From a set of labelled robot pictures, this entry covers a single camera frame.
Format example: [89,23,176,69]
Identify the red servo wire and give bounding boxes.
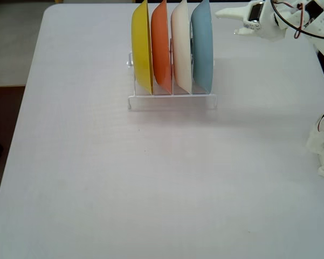
[274,0,307,40]

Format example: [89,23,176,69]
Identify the orange plate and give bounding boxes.
[150,0,173,95]

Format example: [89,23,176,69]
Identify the light blue plate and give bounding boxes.
[190,0,215,94]

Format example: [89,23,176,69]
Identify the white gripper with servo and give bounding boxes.
[214,0,289,43]

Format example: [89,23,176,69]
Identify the dark brown furniture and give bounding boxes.
[0,85,26,195]

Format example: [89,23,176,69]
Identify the yellow plate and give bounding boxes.
[131,0,154,96]

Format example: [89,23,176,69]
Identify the white wire dish rack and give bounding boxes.
[126,37,219,111]

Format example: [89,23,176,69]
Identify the cream white plate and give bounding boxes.
[170,0,192,94]

